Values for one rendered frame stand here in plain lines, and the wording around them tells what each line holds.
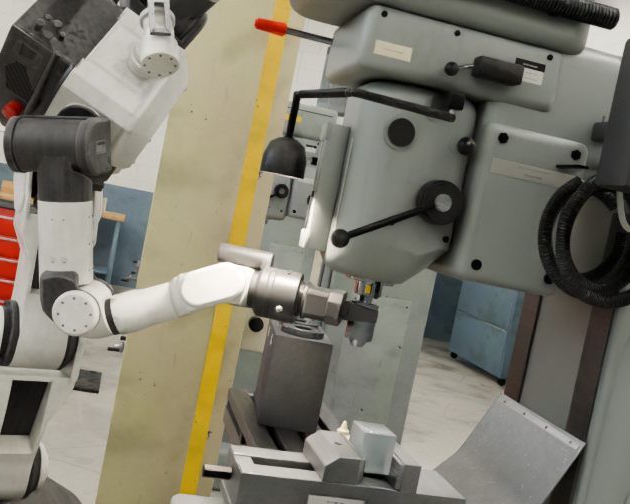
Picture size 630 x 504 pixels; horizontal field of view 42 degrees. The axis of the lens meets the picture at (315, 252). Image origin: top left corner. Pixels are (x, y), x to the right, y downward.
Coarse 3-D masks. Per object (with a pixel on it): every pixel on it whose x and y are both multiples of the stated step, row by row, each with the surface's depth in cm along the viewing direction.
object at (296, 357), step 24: (288, 336) 166; (312, 336) 168; (264, 360) 179; (288, 360) 166; (312, 360) 166; (264, 384) 168; (288, 384) 166; (312, 384) 167; (264, 408) 166; (288, 408) 166; (312, 408) 167; (312, 432) 167
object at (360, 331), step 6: (348, 324) 141; (354, 324) 140; (360, 324) 139; (366, 324) 139; (372, 324) 140; (348, 330) 140; (354, 330) 140; (360, 330) 139; (366, 330) 139; (372, 330) 140; (348, 336) 140; (354, 336) 139; (360, 336) 139; (366, 336) 140; (372, 336) 141
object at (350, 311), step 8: (344, 304) 138; (352, 304) 138; (344, 312) 138; (352, 312) 138; (360, 312) 138; (368, 312) 138; (376, 312) 138; (352, 320) 138; (360, 320) 138; (368, 320) 138; (376, 320) 138
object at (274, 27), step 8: (256, 24) 142; (264, 24) 142; (272, 24) 142; (280, 24) 143; (272, 32) 143; (280, 32) 143; (288, 32) 144; (296, 32) 144; (304, 32) 144; (312, 40) 145; (320, 40) 145; (328, 40) 145
